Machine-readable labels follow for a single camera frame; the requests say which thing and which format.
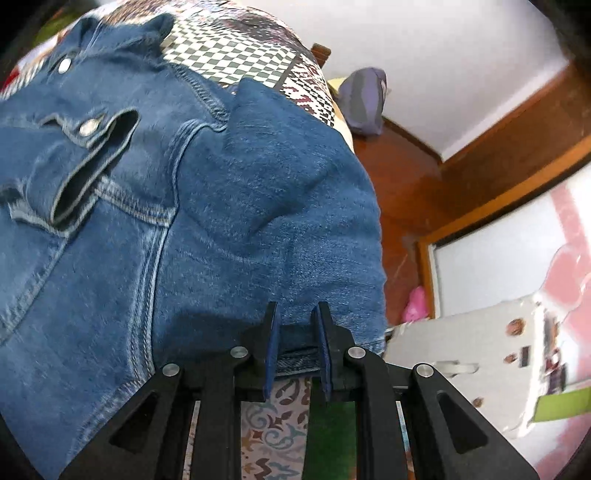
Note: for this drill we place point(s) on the blue denim jacket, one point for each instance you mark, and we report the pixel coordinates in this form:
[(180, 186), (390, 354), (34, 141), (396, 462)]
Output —
[(207, 221)]

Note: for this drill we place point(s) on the green cloth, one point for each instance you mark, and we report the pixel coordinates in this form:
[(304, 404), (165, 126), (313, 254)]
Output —
[(330, 438)]

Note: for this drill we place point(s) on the wooden framed wardrobe door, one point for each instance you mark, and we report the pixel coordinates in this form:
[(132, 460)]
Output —
[(489, 258)]

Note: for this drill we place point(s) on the white box with stickers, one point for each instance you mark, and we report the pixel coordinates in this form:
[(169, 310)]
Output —
[(466, 337)]

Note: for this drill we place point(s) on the pink plastic bag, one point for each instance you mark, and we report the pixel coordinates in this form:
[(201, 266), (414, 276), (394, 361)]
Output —
[(414, 307)]

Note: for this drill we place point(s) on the swirl patterned bed sheet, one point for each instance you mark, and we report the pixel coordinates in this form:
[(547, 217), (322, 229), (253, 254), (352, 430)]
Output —
[(272, 429)]

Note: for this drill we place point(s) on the grey purple backpack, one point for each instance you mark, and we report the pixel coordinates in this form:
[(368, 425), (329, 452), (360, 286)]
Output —
[(364, 99)]

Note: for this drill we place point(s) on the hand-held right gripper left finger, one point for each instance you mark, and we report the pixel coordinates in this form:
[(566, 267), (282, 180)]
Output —
[(272, 350)]

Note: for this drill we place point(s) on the patterned patchwork bed blanket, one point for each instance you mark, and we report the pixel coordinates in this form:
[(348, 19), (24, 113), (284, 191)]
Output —
[(240, 50)]

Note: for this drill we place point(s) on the green paper sheet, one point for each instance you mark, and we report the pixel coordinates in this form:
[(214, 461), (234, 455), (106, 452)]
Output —
[(563, 404)]

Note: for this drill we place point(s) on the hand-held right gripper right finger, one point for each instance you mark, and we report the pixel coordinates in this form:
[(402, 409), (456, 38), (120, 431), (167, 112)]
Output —
[(318, 350)]

